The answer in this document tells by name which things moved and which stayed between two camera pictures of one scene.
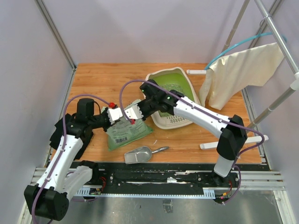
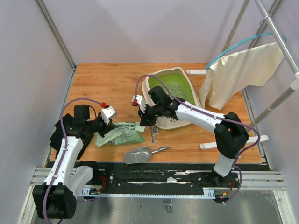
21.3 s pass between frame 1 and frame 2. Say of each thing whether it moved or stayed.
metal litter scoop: stayed
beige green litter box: stayed
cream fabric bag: stayed
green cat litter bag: moved
